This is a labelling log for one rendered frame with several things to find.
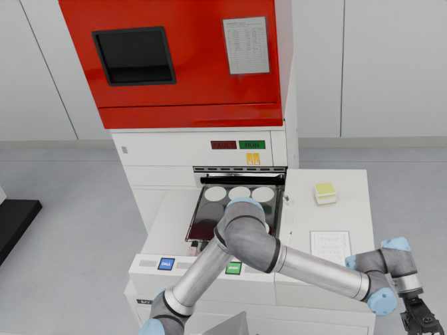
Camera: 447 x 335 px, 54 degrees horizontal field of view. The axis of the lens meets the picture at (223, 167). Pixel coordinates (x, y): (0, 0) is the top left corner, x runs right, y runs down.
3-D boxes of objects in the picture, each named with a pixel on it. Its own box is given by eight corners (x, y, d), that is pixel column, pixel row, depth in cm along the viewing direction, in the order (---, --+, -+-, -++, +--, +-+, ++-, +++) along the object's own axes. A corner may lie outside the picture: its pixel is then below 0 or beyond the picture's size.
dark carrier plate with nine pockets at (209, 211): (206, 185, 209) (205, 184, 208) (278, 186, 201) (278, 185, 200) (189, 238, 183) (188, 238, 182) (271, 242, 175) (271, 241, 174)
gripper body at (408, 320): (430, 328, 129) (416, 286, 132) (441, 332, 121) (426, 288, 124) (404, 334, 129) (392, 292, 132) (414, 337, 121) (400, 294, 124)
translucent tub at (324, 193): (313, 195, 182) (313, 183, 178) (331, 193, 182) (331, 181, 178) (318, 208, 176) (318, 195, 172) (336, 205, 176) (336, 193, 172)
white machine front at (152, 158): (132, 185, 228) (110, 121, 204) (289, 188, 209) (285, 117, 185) (130, 189, 226) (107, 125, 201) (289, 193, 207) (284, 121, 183)
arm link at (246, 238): (233, 233, 107) (409, 295, 113) (233, 211, 117) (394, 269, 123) (217, 269, 111) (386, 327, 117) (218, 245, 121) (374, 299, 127)
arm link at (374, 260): (350, 274, 124) (389, 265, 122) (341, 251, 134) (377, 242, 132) (355, 295, 127) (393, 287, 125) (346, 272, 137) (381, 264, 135)
